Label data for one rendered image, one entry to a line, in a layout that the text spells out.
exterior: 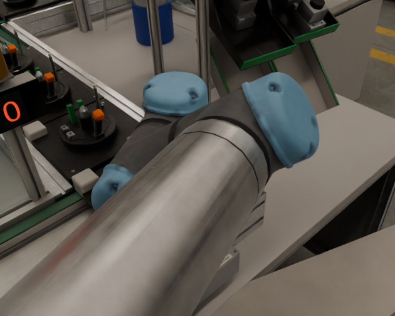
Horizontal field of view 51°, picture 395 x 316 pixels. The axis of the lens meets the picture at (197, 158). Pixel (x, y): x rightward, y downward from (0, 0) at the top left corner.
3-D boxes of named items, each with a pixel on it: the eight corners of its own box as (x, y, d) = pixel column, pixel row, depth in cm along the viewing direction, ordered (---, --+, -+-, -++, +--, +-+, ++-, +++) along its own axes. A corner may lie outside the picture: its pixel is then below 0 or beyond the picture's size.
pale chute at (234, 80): (289, 135, 97) (301, 130, 93) (244, 155, 93) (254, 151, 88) (242, 25, 98) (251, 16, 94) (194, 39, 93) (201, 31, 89)
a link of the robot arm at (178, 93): (125, 98, 44) (155, 62, 51) (138, 174, 51) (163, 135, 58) (194, 108, 42) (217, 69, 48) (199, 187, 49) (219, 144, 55)
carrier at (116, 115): (157, 140, 104) (152, 97, 96) (71, 186, 92) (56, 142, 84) (106, 103, 118) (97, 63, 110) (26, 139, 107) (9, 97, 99)
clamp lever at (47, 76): (56, 95, 114) (54, 76, 108) (49, 98, 113) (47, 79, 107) (49, 86, 115) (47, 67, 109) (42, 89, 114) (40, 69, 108)
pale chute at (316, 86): (328, 110, 105) (340, 105, 101) (288, 126, 100) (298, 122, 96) (283, 8, 105) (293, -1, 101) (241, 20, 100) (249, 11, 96)
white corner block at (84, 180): (103, 190, 91) (99, 177, 88) (84, 200, 89) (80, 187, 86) (92, 180, 94) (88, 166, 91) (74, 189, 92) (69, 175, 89)
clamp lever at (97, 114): (103, 133, 99) (105, 113, 93) (96, 137, 98) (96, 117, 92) (95, 123, 100) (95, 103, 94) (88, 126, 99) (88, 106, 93)
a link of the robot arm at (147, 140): (146, 162, 33) (190, 93, 41) (68, 198, 40) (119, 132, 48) (204, 227, 36) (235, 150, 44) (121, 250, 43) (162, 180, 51)
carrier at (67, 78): (105, 103, 119) (96, 63, 111) (25, 138, 107) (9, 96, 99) (65, 74, 133) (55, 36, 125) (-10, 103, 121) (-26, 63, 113)
